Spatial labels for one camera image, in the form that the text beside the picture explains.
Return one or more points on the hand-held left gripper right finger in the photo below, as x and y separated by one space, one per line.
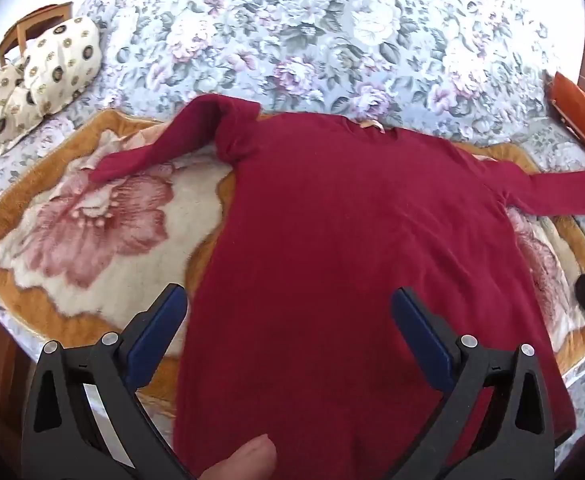
420 330

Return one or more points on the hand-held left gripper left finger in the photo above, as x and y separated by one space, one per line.
160 322

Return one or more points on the dark red sweater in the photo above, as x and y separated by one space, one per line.
332 240

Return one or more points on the person's left hand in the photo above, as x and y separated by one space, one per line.
247 460

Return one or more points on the orange-bordered flower blanket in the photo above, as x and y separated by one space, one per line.
97 220

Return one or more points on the floral bedspread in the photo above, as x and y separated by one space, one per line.
312 35

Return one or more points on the wooden chair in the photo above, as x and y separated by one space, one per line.
22 27

